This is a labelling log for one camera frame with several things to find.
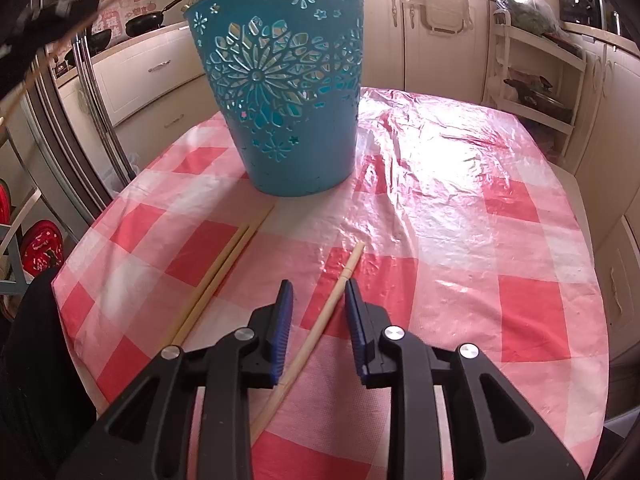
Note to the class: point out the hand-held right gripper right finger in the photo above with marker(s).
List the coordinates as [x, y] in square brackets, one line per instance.
[355, 335]

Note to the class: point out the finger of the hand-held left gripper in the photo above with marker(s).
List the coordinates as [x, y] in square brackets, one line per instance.
[65, 12]

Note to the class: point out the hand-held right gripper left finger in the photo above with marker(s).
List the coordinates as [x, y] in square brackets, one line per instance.
[282, 330]

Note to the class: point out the pale wooden chopstick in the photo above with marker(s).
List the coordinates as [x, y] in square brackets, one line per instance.
[55, 55]
[208, 285]
[319, 320]

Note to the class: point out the wooden chopsticks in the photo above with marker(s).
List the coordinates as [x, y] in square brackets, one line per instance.
[221, 285]

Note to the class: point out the blue cut-out plastic basket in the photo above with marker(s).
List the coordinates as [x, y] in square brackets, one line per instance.
[300, 150]

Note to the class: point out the black wok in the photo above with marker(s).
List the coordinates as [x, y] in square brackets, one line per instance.
[97, 40]

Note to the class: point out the black frying pan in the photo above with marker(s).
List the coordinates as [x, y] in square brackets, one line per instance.
[145, 22]

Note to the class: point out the metal mop poles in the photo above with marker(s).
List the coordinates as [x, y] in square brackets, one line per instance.
[95, 90]

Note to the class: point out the cream drawer cabinet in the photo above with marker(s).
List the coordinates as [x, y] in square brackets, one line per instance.
[150, 85]

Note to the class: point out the grey metal refrigerator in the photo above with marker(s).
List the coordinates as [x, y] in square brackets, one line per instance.
[55, 150]

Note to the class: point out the red patterned round plate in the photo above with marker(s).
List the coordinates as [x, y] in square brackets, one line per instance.
[42, 250]
[4, 200]

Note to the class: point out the pink checked plastic tablecloth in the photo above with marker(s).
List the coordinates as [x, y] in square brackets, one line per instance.
[450, 210]

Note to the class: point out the white plastic bag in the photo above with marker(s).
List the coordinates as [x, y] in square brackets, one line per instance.
[120, 170]

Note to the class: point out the dark lidded pot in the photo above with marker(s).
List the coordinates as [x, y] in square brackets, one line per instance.
[537, 100]

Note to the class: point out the white storage shelf rack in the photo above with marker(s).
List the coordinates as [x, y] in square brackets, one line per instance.
[575, 90]

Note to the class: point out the white plastic folding stool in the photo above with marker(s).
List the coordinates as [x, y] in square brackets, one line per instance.
[442, 7]

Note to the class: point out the cream tall cabinets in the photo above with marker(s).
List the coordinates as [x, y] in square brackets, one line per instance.
[615, 110]

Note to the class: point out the plastic bag of greens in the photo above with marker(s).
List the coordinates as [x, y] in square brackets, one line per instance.
[530, 10]

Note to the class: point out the microwave oven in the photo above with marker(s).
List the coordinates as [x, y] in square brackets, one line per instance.
[585, 0]

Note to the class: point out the grey metal rack frame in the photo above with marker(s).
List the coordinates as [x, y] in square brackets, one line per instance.
[25, 210]

